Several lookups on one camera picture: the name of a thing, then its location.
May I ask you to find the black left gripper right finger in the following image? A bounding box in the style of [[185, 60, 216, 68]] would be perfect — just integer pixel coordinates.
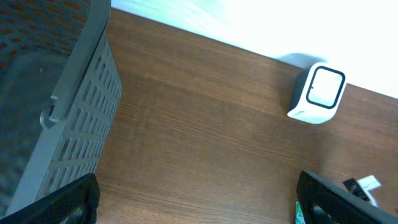
[[296, 170, 397, 224]]

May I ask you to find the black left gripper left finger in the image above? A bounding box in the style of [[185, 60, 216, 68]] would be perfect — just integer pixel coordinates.
[[1, 173, 100, 224]]

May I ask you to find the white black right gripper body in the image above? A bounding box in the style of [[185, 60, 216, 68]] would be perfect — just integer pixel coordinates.
[[343, 175, 382, 207]]

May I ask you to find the small teal packet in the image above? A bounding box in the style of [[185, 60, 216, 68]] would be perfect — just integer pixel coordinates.
[[295, 201, 305, 224]]

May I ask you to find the white barcode scanner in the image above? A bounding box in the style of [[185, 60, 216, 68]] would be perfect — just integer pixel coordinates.
[[287, 62, 346, 124]]

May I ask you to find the dark grey plastic basket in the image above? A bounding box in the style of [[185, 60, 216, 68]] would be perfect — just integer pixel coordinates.
[[1, 0, 122, 217]]

